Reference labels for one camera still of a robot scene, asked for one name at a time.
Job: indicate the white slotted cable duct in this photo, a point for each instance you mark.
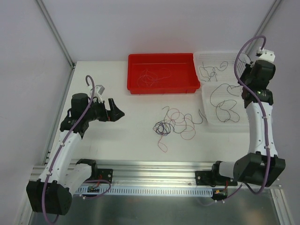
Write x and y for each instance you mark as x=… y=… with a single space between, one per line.
x=146 y=191

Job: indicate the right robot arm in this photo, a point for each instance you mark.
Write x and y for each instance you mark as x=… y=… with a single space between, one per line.
x=261 y=166

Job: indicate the aluminium frame post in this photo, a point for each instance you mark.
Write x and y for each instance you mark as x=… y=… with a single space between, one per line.
x=275 y=6
x=42 y=7

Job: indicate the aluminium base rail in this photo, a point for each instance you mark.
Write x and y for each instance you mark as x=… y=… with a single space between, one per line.
x=126 y=173

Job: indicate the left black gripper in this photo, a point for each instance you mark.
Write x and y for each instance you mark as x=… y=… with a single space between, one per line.
x=110 y=110

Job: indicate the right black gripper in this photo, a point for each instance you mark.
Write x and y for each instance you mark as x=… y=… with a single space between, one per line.
x=245 y=78

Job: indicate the near white perforated basket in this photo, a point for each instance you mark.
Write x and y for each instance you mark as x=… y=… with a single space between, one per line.
x=224 y=107

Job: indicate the left aluminium frame post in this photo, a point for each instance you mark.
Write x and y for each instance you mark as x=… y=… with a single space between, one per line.
x=42 y=7

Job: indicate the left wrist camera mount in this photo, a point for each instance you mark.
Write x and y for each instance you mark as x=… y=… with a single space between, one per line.
x=98 y=91

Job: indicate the far white perforated basket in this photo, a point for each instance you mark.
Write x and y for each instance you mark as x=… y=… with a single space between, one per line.
x=218 y=66

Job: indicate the red plastic tray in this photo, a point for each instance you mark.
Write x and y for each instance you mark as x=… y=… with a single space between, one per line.
x=162 y=73

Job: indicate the white perforated basket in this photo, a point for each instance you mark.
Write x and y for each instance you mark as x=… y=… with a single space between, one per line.
x=224 y=107
x=218 y=66

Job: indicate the black mounting plate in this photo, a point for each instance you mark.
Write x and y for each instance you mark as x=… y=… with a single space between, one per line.
x=207 y=178
x=103 y=174

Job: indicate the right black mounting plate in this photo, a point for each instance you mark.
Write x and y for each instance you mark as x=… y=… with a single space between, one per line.
x=207 y=178

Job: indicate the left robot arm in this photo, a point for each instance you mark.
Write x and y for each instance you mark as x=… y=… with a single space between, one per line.
x=53 y=191

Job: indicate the right aluminium frame post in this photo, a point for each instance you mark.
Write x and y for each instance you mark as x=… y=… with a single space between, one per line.
x=275 y=6

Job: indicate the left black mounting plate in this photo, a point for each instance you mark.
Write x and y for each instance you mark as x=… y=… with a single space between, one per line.
x=103 y=174

